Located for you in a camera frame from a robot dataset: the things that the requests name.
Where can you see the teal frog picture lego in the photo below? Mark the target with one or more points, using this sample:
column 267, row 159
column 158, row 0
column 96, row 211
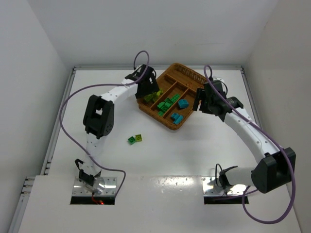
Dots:
column 183, row 103

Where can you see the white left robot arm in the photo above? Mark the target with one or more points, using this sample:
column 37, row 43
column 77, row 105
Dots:
column 99, row 119

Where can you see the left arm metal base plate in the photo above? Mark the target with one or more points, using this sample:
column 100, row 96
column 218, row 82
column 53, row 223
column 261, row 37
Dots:
column 102, row 187

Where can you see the small teal square lego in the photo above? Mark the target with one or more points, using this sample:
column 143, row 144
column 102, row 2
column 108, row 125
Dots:
column 174, row 116

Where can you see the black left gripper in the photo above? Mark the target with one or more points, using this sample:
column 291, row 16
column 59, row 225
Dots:
column 147, row 87

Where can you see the small green lego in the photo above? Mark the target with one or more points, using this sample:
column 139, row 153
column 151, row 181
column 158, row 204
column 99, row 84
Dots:
column 131, row 140

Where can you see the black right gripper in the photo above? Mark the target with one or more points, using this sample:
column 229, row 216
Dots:
column 205, row 102

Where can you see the teal 2x4 lego brick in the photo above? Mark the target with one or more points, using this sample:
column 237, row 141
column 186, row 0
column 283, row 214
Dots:
column 178, row 120

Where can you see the green square lego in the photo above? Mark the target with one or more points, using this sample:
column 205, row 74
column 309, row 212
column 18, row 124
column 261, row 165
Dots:
column 160, row 105
column 161, row 113

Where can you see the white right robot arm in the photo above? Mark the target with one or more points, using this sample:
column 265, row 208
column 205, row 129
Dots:
column 274, row 163

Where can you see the green 2x4 plate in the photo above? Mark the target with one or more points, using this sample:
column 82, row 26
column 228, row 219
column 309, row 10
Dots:
column 175, row 98

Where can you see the small lime lego top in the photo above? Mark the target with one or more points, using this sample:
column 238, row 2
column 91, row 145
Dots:
column 159, row 93

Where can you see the lime green 2x4 lego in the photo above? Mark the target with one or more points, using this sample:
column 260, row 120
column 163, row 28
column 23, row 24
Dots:
column 149, row 98

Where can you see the lime square lego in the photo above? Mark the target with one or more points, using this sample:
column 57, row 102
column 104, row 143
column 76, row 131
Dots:
column 138, row 137

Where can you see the brown wicker divided basket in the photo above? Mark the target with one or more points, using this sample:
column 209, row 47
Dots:
column 172, row 104

